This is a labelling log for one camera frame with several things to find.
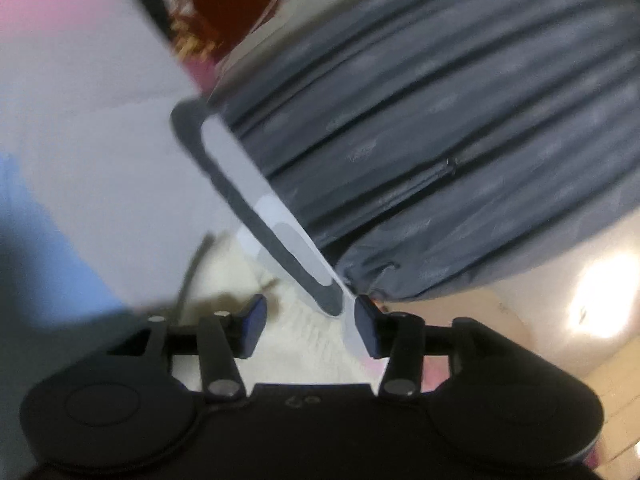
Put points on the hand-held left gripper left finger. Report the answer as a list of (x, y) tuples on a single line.
[(252, 327)]

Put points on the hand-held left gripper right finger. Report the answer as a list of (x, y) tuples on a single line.
[(367, 330)]

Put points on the grey fabric garment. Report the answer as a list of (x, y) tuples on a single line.
[(425, 110)]

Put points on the floral pillow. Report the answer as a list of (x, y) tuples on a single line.
[(192, 35)]

